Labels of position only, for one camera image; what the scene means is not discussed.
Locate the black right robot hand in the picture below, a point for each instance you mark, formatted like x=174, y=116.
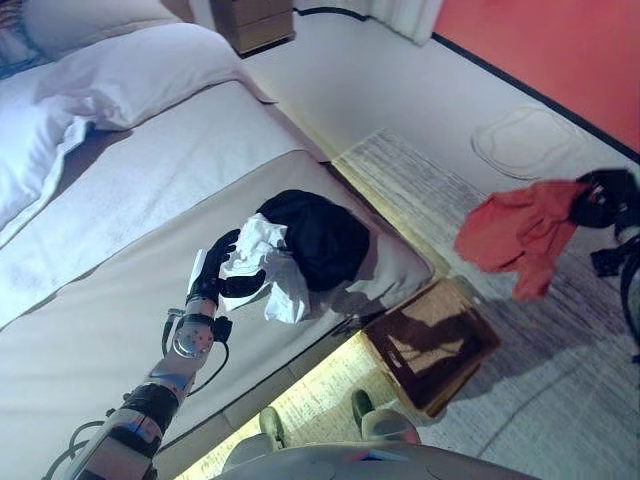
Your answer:
x=600, y=200

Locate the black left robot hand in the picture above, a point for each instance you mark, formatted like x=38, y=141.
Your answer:
x=207, y=275

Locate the white garment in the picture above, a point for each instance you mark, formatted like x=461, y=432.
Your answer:
x=280, y=290

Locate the red garment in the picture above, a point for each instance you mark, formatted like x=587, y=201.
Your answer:
x=520, y=230

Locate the black garment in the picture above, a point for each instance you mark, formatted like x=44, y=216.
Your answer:
x=325, y=240

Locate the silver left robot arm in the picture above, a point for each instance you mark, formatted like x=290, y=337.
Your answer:
x=170, y=370

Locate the beige upholstered bed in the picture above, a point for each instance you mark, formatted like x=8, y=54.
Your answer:
x=150, y=225

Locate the white textured bed sheet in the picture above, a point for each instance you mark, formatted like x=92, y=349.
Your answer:
x=160, y=170

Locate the beige bed runner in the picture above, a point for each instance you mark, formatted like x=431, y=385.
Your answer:
x=100, y=350

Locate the brown woven basket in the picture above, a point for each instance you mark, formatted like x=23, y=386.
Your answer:
x=430, y=350

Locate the white cloud-shaped floor mat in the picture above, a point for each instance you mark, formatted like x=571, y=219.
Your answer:
x=525, y=142

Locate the robot left leg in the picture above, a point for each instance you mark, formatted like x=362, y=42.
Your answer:
x=272, y=427

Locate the robot leg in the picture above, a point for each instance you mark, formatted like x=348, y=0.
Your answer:
x=272, y=427
x=387, y=425

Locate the grey striped rug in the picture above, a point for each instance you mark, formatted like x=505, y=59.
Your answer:
x=425, y=190

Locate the white and beige duvet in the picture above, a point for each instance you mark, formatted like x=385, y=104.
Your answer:
x=150, y=75

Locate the robot right leg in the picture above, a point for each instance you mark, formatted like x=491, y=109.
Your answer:
x=387, y=425

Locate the grey robot torso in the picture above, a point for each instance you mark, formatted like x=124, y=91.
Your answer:
x=350, y=462

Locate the brown wooden nightstand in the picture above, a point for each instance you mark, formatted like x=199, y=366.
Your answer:
x=255, y=25

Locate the white pleated curtain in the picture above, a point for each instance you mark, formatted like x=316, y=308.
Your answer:
x=400, y=17

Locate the large beige pillow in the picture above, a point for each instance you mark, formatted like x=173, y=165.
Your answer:
x=90, y=25

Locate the patterned woven cushion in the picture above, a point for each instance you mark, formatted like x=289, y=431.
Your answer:
x=12, y=35

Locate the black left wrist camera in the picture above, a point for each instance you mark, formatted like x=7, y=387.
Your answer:
x=223, y=329

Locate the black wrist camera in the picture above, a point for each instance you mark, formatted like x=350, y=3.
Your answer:
x=607, y=261
x=223, y=329

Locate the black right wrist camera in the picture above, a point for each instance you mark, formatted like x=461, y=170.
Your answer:
x=607, y=261

